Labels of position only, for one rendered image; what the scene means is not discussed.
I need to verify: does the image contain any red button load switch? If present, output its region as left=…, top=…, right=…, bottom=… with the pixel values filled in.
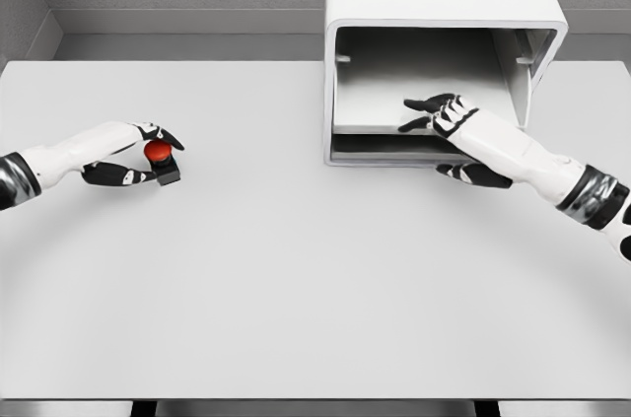
left=143, top=138, right=182, bottom=187

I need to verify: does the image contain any white tabletop storage cabinet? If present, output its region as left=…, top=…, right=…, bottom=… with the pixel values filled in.
left=322, top=0, right=569, bottom=171

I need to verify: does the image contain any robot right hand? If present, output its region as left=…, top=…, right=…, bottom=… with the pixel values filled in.
left=397, top=93, right=527, bottom=190

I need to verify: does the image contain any white cabinet drawer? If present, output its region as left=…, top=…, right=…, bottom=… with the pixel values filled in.
left=328, top=91, right=536, bottom=166

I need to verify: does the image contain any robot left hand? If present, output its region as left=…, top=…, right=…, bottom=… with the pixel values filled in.
left=78, top=120, right=186, bottom=187

